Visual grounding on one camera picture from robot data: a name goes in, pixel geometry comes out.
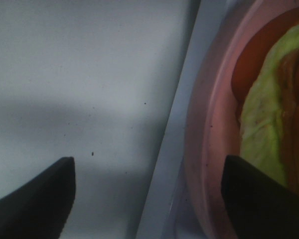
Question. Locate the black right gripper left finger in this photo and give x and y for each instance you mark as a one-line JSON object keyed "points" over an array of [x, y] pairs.
{"points": [[40, 208]]}

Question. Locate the white microwave oven body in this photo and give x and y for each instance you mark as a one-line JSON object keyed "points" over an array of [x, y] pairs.
{"points": [[107, 82]]}

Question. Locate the toy sandwich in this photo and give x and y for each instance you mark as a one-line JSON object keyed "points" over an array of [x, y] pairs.
{"points": [[265, 83]]}

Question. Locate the pink round plate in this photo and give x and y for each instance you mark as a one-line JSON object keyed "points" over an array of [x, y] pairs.
{"points": [[211, 127]]}

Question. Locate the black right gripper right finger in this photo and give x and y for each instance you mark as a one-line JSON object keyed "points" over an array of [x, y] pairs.
{"points": [[258, 207]]}

